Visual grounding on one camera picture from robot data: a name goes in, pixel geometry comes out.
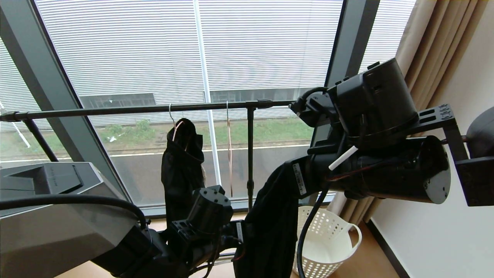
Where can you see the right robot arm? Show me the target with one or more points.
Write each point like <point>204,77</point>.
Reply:
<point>374,100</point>

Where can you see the window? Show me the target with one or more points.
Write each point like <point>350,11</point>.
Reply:
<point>58,96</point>

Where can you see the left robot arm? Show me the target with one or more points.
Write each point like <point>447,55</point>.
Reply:
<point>46,231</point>

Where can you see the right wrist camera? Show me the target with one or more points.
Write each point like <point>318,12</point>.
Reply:
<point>312,108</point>

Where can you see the beige curtain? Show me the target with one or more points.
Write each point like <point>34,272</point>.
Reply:
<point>432,50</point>

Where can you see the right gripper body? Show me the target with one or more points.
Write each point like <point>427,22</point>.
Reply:
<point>386,173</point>

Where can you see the pink clothes hanger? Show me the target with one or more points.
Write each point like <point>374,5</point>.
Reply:
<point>175,129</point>
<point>230,154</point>

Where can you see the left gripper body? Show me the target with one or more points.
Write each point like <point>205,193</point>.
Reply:
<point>224,243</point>

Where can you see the black clothes rack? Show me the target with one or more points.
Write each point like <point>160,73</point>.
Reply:
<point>115,110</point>

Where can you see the thin black shorts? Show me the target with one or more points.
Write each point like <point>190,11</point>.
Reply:
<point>270,224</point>

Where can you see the white laundry basket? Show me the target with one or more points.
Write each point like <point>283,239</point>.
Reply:
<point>328,239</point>

